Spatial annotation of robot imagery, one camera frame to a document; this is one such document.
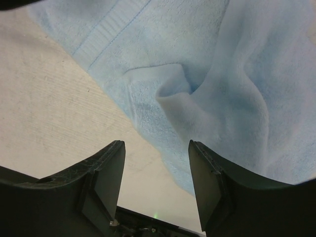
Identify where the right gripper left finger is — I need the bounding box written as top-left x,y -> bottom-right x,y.
0,140 -> 125,237

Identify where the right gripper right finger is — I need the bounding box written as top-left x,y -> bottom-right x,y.
188,141 -> 316,237

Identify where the light blue towel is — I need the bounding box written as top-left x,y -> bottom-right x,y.
28,0 -> 316,193

